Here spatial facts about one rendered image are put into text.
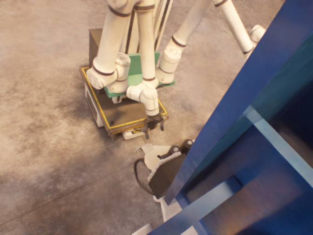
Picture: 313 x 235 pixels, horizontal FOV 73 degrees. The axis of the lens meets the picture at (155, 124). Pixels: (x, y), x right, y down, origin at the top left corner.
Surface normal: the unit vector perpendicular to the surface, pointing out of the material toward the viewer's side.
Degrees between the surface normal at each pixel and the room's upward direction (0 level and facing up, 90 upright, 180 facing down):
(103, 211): 0
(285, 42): 97
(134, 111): 0
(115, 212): 0
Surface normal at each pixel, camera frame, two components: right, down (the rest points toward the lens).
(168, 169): 0.25, -0.58
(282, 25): -0.84, 0.38
